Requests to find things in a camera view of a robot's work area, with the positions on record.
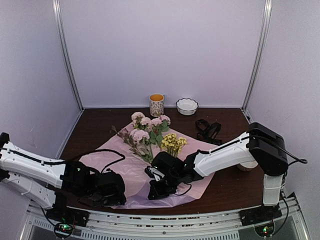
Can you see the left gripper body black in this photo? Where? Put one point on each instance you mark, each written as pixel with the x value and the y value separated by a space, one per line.
pixel 98 200

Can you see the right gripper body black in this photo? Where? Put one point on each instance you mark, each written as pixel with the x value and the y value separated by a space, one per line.
pixel 167 188

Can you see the fake flower bunch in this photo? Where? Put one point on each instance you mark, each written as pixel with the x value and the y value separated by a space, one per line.
pixel 172 144

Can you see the pink carnation stem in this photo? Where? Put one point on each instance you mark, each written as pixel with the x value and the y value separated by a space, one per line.
pixel 157 127

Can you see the black printed ribbon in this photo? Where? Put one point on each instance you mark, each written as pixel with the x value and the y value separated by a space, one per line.
pixel 208 132

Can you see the dusty pink rose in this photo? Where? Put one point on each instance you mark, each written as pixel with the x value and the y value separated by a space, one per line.
pixel 138 141

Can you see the pale pink rose stem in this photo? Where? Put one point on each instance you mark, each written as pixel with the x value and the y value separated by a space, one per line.
pixel 140 121

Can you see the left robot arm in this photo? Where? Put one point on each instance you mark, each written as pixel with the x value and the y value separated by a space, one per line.
pixel 24 170

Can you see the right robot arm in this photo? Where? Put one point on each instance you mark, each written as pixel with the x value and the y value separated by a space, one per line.
pixel 259 144

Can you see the left green circuit board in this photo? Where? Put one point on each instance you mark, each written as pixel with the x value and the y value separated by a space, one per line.
pixel 63 230

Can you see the green circuit board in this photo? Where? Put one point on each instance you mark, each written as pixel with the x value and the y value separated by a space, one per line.
pixel 63 230
pixel 265 230

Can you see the white scalloped bowl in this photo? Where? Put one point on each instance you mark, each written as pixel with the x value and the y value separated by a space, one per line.
pixel 187 106

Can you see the plain white bowl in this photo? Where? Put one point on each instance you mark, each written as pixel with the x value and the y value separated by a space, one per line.
pixel 247 166

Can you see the patterned cup with orange inside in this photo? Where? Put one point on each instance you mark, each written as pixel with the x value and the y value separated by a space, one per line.
pixel 156 105

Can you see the right green circuit board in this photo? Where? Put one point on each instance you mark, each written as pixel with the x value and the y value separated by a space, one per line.
pixel 265 230

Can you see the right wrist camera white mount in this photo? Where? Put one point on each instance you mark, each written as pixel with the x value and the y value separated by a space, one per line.
pixel 154 173

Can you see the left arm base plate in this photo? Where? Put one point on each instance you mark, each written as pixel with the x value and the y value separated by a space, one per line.
pixel 69 216

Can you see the front aluminium rail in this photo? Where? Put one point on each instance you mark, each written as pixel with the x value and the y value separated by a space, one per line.
pixel 224 225

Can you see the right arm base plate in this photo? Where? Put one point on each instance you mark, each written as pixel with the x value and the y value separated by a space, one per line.
pixel 260 214

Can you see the right aluminium frame post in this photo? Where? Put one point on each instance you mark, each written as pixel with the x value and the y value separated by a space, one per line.
pixel 264 30

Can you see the aluminium frame post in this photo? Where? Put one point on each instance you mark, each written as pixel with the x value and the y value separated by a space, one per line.
pixel 264 30
pixel 65 53

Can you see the left aluminium frame post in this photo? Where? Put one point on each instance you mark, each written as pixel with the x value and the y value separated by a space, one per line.
pixel 65 53

